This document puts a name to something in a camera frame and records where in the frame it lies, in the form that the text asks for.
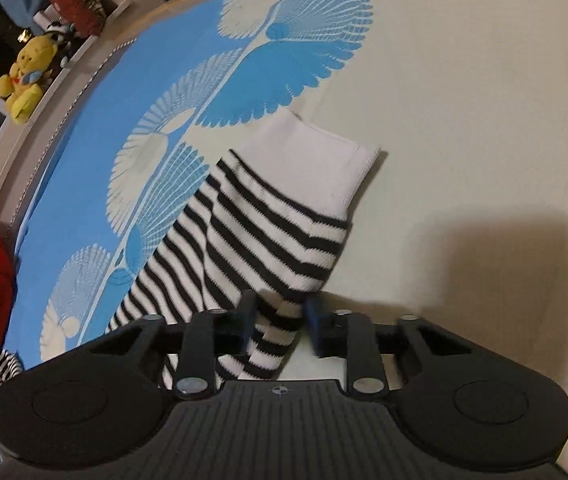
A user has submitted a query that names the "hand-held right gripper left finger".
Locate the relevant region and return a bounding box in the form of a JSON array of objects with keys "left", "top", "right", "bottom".
[{"left": 86, "top": 290, "right": 259, "bottom": 401}]

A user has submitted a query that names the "black white striped garment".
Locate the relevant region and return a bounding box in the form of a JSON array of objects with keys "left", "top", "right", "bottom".
[{"left": 106, "top": 110, "right": 383, "bottom": 394}]

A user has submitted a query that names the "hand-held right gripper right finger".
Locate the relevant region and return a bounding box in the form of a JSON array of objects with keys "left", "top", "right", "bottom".
[{"left": 304, "top": 294, "right": 471, "bottom": 397}]

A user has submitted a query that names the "yellow plush toy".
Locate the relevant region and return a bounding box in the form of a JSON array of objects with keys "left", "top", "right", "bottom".
[{"left": 0, "top": 34, "right": 59, "bottom": 125}]

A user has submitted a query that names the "red round cushion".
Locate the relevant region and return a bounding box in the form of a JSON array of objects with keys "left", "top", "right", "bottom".
[{"left": 46, "top": 0, "right": 107, "bottom": 39}]

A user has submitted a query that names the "black white plush toy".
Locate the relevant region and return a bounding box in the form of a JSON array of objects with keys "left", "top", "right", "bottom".
[{"left": 46, "top": 22, "right": 77, "bottom": 69}]

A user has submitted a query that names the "small striped cloth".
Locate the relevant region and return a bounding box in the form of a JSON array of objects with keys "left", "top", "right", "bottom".
[{"left": 0, "top": 350, "right": 25, "bottom": 389}]

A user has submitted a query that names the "blue cream leaf-print bedsheet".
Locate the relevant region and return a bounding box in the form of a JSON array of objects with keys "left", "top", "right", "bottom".
[{"left": 4, "top": 0, "right": 568, "bottom": 480}]

